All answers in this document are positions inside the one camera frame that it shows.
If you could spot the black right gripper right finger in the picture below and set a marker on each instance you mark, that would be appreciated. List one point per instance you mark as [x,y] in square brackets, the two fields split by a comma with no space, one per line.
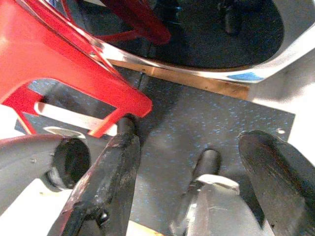
[278,177]

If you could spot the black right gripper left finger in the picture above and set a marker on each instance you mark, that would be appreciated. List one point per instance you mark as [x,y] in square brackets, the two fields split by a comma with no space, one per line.
[110,177]

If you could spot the white washing machine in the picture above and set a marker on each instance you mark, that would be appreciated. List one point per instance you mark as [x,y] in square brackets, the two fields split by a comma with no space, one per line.
[290,83]

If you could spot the dark blue-speckled floor mat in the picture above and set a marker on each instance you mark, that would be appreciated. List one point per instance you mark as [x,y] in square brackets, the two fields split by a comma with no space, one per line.
[192,123]

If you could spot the brown wooden plinth strip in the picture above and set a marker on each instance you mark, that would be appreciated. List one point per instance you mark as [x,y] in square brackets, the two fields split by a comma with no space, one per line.
[197,81]

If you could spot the red plastic stool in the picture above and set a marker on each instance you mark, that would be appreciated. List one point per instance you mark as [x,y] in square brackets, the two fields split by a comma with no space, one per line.
[39,51]

